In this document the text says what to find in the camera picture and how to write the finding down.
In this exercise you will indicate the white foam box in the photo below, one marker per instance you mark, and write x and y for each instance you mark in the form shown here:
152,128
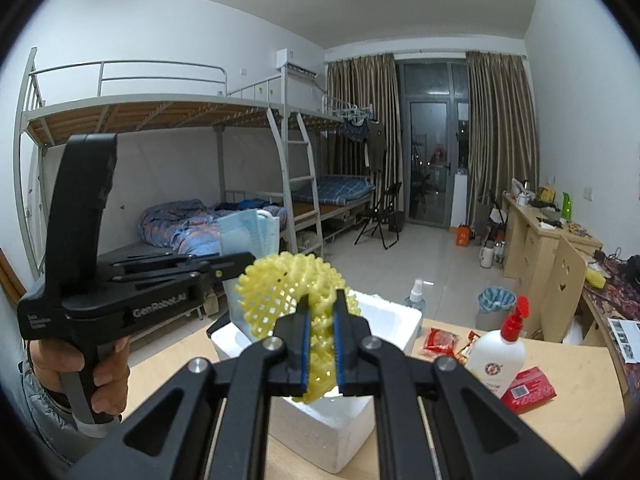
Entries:
320,430

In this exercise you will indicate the blue plaid bedsheet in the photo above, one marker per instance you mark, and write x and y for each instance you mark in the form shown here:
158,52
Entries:
335,189

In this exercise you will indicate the person's left forearm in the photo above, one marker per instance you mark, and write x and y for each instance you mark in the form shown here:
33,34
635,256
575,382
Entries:
50,427

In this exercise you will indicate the blue plaid quilt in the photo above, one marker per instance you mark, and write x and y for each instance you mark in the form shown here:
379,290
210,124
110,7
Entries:
175,230

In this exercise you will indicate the green bottle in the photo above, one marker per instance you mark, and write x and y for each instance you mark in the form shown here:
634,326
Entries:
567,207

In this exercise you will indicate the printed tablecloth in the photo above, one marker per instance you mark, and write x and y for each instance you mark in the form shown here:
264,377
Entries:
615,300

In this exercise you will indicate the black folding chair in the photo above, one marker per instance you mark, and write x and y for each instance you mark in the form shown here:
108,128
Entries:
382,210

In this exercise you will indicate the yellow corn toy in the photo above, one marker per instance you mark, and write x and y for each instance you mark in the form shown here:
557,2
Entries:
596,278

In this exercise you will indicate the person's left hand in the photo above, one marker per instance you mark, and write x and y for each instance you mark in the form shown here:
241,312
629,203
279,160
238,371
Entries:
112,380

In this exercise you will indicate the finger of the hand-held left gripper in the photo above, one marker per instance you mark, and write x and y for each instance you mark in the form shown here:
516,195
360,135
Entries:
160,261
225,269

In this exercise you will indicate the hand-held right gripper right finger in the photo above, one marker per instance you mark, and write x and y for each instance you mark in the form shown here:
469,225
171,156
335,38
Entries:
340,355

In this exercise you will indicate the light wooden desk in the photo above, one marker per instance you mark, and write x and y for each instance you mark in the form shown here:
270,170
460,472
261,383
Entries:
530,245

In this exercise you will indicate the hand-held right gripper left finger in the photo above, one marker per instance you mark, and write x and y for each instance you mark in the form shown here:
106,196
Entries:
302,355

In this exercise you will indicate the blue face mask pack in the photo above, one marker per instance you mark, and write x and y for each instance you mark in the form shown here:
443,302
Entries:
245,235

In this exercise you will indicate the glass balcony door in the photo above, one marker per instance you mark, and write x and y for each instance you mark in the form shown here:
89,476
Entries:
432,150

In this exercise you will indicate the red wet wipes pack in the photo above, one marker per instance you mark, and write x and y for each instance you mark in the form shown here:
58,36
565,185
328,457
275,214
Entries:
530,387

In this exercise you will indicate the white lotion bottle red pump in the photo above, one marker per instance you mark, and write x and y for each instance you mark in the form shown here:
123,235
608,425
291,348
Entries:
495,355

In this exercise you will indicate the grey trash bin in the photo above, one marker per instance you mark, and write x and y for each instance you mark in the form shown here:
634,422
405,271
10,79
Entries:
495,310

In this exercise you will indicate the light wooden chair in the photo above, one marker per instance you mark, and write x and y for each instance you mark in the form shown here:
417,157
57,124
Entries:
565,290

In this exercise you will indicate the hanging blue clothes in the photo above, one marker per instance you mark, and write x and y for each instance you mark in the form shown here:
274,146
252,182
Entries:
354,130

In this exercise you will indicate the clear blue spray bottle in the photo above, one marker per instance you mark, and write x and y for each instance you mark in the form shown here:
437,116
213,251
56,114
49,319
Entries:
414,300

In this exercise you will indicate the red snack packet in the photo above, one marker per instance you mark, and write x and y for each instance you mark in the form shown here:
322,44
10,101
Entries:
440,344
467,347

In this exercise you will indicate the hanging dark garment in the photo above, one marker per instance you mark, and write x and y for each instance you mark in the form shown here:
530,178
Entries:
376,142

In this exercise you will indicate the brown curtain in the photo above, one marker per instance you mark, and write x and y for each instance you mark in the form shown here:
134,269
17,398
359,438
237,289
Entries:
500,125
360,90

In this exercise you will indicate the printed paper sheet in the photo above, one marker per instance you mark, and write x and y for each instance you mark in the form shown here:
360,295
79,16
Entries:
625,337

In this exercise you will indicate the white air conditioner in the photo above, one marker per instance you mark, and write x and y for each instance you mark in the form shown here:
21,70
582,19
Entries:
295,62

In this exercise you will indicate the yellow foam fruit net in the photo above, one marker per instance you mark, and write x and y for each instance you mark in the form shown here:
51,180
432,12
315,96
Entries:
270,290

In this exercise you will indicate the orange bag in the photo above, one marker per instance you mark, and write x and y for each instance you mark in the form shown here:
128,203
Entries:
462,236

